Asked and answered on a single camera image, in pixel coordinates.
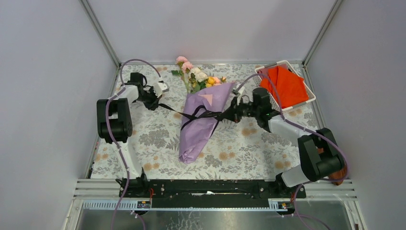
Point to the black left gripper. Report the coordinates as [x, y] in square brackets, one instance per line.
[153, 102]

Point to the white fake flower stem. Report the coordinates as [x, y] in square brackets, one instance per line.
[197, 79]

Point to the pink and purple wrapping paper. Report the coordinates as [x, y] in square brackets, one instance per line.
[194, 134]

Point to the orange folded paper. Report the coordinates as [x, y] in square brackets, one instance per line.
[285, 86]

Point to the brown cloth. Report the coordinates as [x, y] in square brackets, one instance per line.
[337, 178]

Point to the yellow fake flower bunch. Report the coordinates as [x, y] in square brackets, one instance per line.
[214, 81]

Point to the floral patterned tablecloth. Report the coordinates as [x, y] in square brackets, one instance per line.
[235, 151]

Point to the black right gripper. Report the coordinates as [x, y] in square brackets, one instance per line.
[233, 114]

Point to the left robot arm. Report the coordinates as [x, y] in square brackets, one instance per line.
[114, 122]

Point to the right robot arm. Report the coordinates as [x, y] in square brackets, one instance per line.
[318, 153]

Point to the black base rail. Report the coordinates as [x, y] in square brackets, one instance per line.
[206, 193]

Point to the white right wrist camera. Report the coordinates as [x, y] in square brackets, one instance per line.
[238, 91]

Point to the pink fake flower stem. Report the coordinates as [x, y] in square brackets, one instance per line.
[185, 66]

